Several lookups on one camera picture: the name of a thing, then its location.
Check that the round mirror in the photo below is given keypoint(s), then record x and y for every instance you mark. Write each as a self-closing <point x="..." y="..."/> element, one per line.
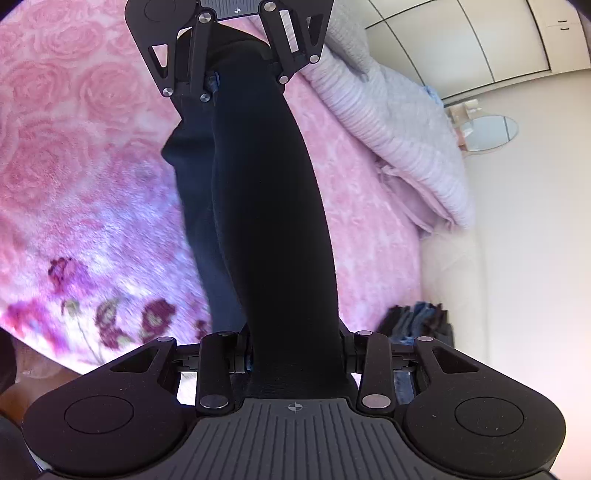
<point x="489" y="133"/>

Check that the grey striped quilt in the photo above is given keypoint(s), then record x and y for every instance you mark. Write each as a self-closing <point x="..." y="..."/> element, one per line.
<point x="392" y="138"/>

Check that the cream wardrobe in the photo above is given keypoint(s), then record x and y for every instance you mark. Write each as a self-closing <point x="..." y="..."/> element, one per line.
<point x="461" y="37"/>

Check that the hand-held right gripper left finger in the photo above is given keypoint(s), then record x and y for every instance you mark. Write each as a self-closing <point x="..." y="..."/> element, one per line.
<point x="240" y="357"/>

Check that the pink floral blanket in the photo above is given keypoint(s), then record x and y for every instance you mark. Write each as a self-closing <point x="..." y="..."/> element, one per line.
<point x="69" y="115"/>

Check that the stack of folded clothes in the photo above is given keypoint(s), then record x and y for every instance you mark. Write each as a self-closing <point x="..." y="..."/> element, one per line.
<point x="415" y="318"/>

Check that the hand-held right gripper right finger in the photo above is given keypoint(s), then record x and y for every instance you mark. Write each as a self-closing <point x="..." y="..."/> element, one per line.
<point x="348" y="355"/>

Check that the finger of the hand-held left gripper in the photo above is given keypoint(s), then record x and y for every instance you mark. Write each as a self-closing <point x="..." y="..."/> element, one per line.
<point x="213" y="85"/>
<point x="281" y="50"/>

